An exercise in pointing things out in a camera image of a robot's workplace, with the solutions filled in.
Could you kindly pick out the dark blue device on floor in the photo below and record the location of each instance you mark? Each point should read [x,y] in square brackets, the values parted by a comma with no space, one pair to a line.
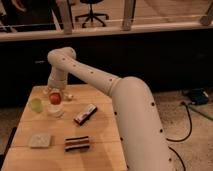
[198,96]

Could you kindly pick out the striped folded cloth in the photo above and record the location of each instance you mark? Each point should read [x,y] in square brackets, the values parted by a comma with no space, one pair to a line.
[77,143]

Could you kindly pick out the black red white box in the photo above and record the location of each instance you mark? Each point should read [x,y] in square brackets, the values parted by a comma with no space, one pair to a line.
[85,114]

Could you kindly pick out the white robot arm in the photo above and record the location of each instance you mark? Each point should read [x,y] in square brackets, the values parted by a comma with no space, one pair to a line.
[143,139]

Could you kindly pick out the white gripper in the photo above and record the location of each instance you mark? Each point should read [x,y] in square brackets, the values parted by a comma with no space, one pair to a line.
[55,86]

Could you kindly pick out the black office chair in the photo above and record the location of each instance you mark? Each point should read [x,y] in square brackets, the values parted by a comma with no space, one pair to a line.
[91,15]

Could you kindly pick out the white paper cup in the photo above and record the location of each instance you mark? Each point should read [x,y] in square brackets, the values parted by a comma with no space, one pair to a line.
[55,110]

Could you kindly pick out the small white crumpled object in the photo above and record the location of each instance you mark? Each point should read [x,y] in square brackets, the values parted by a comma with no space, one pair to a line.
[67,97]

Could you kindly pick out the red apple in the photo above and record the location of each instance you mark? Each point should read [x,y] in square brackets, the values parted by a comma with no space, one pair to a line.
[55,98]

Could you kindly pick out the white square dish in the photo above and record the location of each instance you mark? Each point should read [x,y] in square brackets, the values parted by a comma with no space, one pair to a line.
[42,140]

